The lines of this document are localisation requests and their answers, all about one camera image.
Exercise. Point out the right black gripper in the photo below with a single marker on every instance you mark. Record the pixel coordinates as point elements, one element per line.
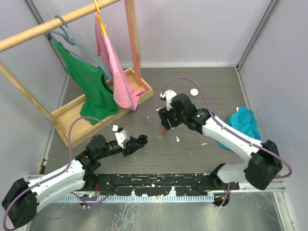
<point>163,114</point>

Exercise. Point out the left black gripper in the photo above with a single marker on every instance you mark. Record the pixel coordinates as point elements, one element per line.
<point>130,146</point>

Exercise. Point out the black charging case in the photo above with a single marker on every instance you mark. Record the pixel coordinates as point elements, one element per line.
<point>143,139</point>

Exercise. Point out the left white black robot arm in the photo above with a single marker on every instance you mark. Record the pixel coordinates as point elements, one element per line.
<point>26,198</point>

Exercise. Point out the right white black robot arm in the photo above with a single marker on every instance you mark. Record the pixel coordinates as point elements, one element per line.
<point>261,164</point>

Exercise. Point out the white round charging case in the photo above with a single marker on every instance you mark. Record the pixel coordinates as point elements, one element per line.
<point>194,92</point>

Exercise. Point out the pink cloth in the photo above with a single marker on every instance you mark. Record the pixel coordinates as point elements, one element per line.
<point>124,94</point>

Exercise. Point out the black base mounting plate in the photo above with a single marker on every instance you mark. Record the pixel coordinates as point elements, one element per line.
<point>184,184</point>

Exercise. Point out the green shirt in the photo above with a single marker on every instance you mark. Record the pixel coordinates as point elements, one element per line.
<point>100,102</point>

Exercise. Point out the teal cloth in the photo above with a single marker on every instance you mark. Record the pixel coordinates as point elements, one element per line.
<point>243,120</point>

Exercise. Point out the yellow hanger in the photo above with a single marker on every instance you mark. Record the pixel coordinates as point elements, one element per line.
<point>102,26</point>

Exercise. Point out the blue-grey hanger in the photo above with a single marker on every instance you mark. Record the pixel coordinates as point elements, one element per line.
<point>72,42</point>

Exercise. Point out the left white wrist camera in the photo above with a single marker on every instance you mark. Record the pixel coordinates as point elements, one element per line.
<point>122,138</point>

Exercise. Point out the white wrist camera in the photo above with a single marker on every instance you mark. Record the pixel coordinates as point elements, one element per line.
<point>167,96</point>
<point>122,138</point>

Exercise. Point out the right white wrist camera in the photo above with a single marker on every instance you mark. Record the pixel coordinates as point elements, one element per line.
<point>167,96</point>

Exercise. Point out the white slotted cable duct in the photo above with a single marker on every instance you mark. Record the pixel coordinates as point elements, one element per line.
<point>170,198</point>

